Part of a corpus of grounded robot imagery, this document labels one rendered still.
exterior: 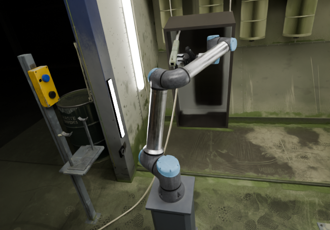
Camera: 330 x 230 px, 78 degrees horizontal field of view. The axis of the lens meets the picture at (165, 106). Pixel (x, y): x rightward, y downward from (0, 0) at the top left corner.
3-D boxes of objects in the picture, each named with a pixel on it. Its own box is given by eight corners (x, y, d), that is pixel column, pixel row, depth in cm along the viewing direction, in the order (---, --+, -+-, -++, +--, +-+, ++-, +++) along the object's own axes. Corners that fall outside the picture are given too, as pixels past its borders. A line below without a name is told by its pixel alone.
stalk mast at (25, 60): (92, 215, 207) (24, 53, 133) (97, 215, 206) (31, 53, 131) (89, 220, 202) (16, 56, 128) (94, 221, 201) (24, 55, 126)
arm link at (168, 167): (169, 194, 131) (167, 174, 123) (153, 180, 143) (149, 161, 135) (185, 180, 140) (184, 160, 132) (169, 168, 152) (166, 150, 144)
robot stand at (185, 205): (195, 267, 157) (190, 213, 128) (156, 259, 165) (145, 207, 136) (198, 228, 184) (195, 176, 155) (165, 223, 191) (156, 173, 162)
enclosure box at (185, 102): (180, 108, 277) (169, 16, 203) (226, 108, 264) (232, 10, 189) (177, 127, 251) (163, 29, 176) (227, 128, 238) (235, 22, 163)
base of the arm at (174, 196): (182, 204, 135) (181, 194, 130) (155, 201, 139) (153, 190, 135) (186, 182, 151) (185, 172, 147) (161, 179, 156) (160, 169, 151)
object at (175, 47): (178, 82, 171) (174, 60, 154) (172, 82, 172) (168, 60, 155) (183, 48, 202) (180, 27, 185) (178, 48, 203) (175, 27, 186)
